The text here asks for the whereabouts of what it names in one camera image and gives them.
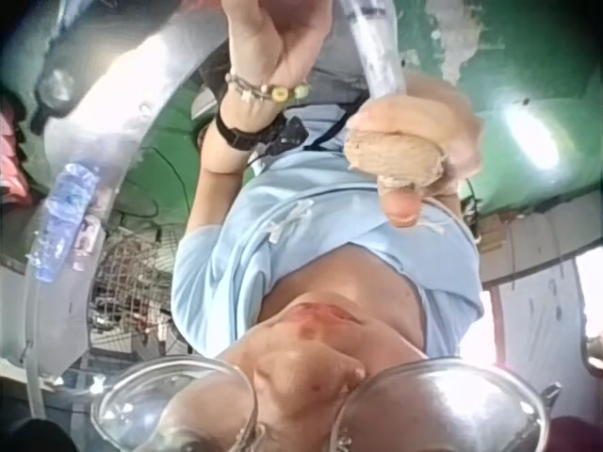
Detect person's left hand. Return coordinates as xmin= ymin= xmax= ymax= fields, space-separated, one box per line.
xmin=222 ymin=0 xmax=332 ymax=91

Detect person's right hand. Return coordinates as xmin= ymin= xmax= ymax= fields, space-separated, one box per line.
xmin=347 ymin=73 xmax=484 ymax=228

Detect beige twine ball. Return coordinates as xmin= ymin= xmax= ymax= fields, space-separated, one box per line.
xmin=342 ymin=130 xmax=445 ymax=186

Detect clear plastic tube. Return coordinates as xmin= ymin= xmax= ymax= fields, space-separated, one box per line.
xmin=337 ymin=0 xmax=408 ymax=98

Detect person's legs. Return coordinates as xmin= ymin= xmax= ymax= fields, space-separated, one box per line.
xmin=304 ymin=18 xmax=371 ymax=153

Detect black wrist band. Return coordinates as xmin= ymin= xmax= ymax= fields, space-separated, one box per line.
xmin=214 ymin=100 xmax=310 ymax=153

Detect curved silver metal panel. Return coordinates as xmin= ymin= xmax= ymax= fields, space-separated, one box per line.
xmin=26 ymin=0 xmax=233 ymax=222

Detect clear plastic water bottle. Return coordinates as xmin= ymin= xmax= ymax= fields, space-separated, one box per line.
xmin=34 ymin=161 xmax=101 ymax=284

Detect pink cloth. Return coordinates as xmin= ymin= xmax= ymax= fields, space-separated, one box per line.
xmin=0 ymin=105 xmax=35 ymax=209

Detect beaded bracelet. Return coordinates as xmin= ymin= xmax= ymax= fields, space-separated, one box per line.
xmin=224 ymin=70 xmax=310 ymax=104

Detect black cable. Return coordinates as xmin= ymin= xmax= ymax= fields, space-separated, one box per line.
xmin=244 ymin=91 xmax=371 ymax=167

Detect wire mesh basket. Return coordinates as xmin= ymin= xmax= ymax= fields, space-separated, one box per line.
xmin=90 ymin=224 xmax=190 ymax=357

